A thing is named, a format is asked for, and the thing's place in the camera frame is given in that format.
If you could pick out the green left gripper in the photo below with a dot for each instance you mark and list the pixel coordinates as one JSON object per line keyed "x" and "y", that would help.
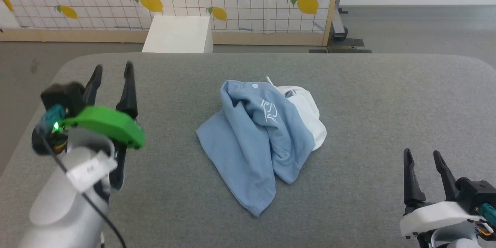
{"x": 108, "y": 124}

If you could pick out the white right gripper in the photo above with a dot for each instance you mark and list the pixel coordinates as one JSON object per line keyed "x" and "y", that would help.
{"x": 434, "y": 215}

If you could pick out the blue and white garment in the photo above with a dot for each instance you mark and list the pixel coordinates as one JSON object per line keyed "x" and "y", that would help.
{"x": 255, "y": 139}

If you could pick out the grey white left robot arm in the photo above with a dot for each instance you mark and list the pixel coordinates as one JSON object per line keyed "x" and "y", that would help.
{"x": 58, "y": 201}

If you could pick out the white rectangular box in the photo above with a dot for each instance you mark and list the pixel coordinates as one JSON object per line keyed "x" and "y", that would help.
{"x": 178, "y": 35}

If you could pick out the black flat floor plate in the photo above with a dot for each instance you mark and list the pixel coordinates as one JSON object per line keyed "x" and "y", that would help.
{"x": 341, "y": 50}

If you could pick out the black wheeled stand leg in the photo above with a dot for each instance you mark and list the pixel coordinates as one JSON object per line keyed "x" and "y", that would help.
{"x": 340, "y": 27}

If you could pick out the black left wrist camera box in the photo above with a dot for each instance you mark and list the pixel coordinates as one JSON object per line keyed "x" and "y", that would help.
{"x": 64, "y": 95}

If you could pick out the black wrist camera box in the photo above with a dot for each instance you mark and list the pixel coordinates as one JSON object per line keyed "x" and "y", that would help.
{"x": 64, "y": 95}
{"x": 476, "y": 195}

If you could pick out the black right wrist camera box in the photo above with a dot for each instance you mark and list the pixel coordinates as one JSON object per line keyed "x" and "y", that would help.
{"x": 476, "y": 195}

